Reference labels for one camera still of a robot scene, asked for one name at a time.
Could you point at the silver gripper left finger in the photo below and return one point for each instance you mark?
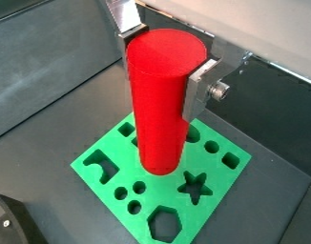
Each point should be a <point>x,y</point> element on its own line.
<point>128,25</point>

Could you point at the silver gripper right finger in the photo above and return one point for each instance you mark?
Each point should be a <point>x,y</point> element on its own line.
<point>204,82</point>

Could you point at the red cylinder peg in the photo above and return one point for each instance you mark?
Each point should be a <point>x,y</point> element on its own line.
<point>162,57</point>

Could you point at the black object at corner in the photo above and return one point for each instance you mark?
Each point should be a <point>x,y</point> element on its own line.
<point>17,226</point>

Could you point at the green shape sorter board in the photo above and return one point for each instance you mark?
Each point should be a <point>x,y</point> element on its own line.
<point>163,209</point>

